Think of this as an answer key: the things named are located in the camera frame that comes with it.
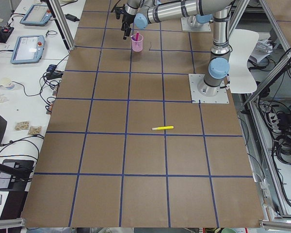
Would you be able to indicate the snack bag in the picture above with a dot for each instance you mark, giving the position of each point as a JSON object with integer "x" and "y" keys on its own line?
{"x": 34, "y": 130}
{"x": 21, "y": 125}

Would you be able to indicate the aluminium frame post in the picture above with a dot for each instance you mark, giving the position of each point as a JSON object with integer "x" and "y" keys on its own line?
{"x": 61, "y": 24}

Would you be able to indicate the blue teach pendant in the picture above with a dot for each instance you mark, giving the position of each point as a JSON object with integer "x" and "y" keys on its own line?
{"x": 37, "y": 15}
{"x": 28, "y": 49}

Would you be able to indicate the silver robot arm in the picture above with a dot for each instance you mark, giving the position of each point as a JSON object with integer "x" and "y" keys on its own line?
{"x": 142, "y": 13}
{"x": 198, "y": 20}

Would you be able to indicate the black monitor stand base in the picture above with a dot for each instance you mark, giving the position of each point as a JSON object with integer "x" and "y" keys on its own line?
{"x": 15, "y": 174}

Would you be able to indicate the small blue black adapter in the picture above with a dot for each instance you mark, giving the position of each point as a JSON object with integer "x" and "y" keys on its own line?
{"x": 51, "y": 68}

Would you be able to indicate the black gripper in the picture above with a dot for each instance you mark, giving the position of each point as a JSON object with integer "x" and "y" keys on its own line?
{"x": 128, "y": 18}

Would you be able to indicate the pink mesh cup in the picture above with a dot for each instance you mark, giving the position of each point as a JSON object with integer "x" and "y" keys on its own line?
{"x": 137, "y": 46}

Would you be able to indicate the white plastic chair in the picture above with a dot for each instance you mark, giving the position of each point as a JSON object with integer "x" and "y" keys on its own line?
{"x": 243, "y": 43}

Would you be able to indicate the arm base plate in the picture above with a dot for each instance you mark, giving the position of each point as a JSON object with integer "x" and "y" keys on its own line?
{"x": 186, "y": 28}
{"x": 201, "y": 93}

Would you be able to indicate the near blue teach pendant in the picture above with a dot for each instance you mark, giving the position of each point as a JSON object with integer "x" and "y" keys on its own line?
{"x": 28, "y": 49}

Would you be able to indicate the black power adapter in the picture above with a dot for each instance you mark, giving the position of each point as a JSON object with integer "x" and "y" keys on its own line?
{"x": 72, "y": 17}

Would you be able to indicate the far blue teach pendant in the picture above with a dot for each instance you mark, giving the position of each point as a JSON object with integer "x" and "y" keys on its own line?
{"x": 37, "y": 15}

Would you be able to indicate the yellow pen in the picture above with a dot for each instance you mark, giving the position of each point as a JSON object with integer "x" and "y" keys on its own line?
{"x": 162, "y": 128}

